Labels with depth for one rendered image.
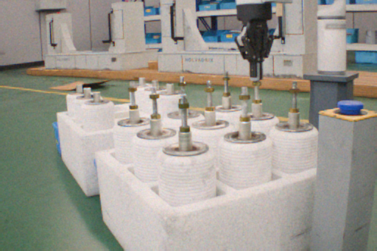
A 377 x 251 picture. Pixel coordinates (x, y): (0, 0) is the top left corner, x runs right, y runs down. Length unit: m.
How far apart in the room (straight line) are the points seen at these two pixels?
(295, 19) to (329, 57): 1.75
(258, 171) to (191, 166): 0.13
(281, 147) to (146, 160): 0.25
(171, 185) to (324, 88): 0.73
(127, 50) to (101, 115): 3.06
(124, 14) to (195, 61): 1.09
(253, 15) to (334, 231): 0.44
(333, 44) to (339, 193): 0.70
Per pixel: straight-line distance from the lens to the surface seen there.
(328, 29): 1.23
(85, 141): 1.08
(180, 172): 0.60
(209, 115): 0.78
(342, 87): 1.22
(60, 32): 5.30
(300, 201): 0.72
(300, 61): 2.90
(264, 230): 0.69
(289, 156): 0.73
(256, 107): 0.84
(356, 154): 0.58
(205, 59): 3.33
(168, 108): 1.19
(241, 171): 0.66
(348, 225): 0.63
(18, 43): 7.43
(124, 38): 4.12
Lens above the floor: 0.44
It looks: 11 degrees down
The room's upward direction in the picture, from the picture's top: 2 degrees counter-clockwise
